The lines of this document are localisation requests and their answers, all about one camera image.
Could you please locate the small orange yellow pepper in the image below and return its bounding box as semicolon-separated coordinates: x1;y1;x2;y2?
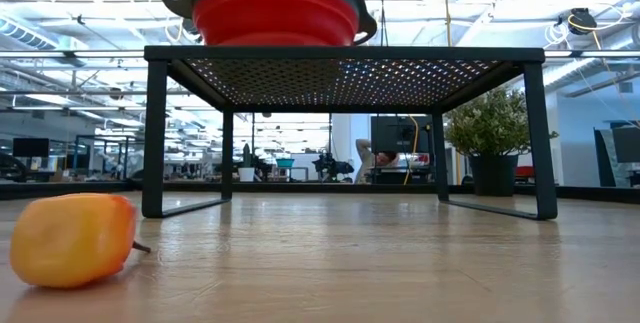
8;192;153;291

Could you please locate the black perforated metal riser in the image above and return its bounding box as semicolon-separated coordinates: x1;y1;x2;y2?
141;45;559;222

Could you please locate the green plant in black pot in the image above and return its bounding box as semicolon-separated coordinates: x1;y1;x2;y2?
443;85;560;198

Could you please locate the black computer monitor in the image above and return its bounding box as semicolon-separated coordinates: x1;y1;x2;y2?
370;115;434;155
12;137;51;160

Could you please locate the red collapsible bowl grey rim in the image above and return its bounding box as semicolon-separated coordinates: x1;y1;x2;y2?
160;0;379;48

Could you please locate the person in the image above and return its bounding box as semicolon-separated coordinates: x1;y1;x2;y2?
353;137;401;185

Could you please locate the large dark display screen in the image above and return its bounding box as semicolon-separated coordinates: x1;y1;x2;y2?
593;121;640;189

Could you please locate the cactus in white pot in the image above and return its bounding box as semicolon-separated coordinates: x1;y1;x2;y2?
237;143;257;184

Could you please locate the yellow cable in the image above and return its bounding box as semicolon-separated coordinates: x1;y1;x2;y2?
402;115;421;187
441;0;453;48

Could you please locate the black cable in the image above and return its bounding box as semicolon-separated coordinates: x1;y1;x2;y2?
378;0;390;48

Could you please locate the black cable reel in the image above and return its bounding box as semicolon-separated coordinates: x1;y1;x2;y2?
566;7;599;37

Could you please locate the black aluminium table frame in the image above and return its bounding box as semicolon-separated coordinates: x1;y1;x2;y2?
0;181;640;204

